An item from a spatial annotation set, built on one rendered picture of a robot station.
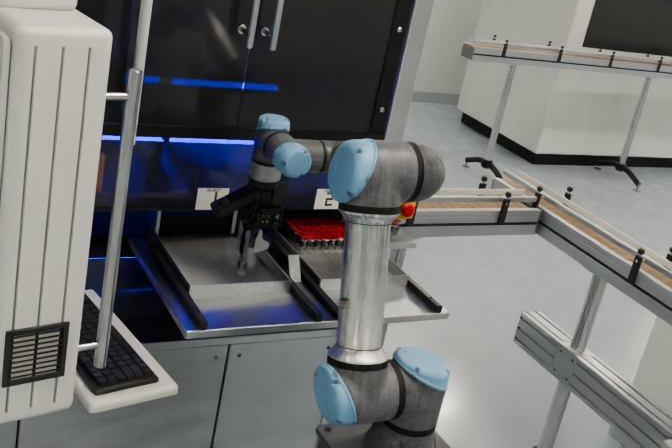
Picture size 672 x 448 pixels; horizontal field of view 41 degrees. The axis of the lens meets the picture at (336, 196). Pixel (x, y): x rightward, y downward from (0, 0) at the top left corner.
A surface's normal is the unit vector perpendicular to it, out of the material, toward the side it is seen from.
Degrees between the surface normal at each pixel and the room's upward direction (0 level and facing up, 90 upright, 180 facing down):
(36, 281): 90
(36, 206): 90
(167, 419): 90
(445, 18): 90
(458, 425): 0
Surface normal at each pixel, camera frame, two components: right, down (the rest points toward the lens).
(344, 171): -0.87, -0.15
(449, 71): 0.44, 0.40
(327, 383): -0.89, 0.12
